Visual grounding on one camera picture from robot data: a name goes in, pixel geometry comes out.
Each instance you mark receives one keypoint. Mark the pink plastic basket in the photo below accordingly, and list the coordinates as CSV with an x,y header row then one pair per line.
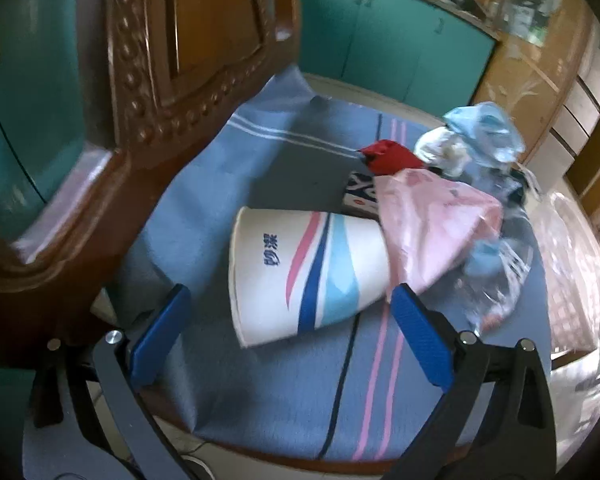
x,y
575,300

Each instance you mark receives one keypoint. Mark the light blue plastic bag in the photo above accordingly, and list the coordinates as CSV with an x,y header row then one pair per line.
x,y
485,130

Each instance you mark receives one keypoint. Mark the white crumpled plastic bag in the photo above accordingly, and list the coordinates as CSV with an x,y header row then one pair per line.
x,y
440,149

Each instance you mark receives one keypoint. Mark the carved wooden chair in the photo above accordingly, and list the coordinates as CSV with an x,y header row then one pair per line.
x,y
145,85

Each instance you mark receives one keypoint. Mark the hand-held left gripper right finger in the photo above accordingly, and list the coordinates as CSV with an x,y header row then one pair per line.
x,y
422,340

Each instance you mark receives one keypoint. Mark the wooden panelled cabinet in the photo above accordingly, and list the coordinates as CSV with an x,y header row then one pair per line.
x,y
590,105

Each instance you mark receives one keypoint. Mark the teal cabinet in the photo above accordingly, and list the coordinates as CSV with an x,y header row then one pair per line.
x,y
15,110
395,45

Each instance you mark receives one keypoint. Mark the blue striped tablecloth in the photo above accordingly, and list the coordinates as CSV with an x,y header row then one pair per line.
x,y
280,400

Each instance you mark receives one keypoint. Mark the red crumpled wrapper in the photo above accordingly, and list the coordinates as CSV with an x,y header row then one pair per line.
x,y
390,157

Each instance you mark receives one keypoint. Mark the clear plastic bottle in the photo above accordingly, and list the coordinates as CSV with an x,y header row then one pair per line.
x,y
500,285

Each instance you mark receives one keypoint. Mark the white striped paper cup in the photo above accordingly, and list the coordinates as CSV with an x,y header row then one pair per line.
x,y
280,280

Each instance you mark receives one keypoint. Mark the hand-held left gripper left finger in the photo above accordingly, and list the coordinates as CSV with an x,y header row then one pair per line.
x,y
162,330

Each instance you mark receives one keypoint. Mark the pink plastic bag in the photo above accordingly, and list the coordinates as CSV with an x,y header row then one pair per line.
x,y
430,220

